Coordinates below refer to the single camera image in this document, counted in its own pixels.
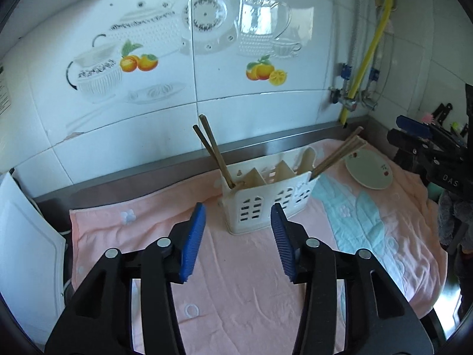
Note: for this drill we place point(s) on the white plastic utensil holder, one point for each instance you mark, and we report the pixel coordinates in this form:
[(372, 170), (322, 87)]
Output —
[(266, 199)]

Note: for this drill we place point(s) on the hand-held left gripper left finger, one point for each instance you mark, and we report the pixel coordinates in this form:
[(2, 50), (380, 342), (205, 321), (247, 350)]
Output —
[(192, 244)]

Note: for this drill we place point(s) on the yellow gas pipe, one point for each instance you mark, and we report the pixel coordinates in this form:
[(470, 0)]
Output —
[(373, 44)]

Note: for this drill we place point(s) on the pink brush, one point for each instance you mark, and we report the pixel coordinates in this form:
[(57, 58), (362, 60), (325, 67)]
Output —
[(428, 117)]

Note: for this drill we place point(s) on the metal water valve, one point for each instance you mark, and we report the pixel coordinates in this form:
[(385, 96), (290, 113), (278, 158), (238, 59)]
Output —
[(347, 101), (369, 101)]

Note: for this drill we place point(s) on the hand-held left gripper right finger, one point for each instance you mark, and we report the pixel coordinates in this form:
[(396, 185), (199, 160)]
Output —
[(282, 244)]

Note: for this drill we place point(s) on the white plastic board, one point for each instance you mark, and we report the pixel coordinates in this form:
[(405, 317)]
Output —
[(26, 247)]

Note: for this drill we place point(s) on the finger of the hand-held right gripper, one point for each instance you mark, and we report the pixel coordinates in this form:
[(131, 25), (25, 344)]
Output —
[(406, 142), (412, 125)]

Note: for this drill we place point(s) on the pink and blue towel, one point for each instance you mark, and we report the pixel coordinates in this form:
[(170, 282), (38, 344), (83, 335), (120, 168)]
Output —
[(236, 296)]

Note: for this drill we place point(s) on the wall label sticker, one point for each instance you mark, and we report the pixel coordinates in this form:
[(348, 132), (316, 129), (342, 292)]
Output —
[(3, 92)]

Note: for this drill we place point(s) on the white plate with fruit print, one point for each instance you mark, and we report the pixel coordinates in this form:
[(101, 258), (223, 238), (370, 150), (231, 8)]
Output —
[(369, 172)]

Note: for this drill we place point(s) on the person's right forearm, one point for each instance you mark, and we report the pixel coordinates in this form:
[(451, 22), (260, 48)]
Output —
[(454, 214)]

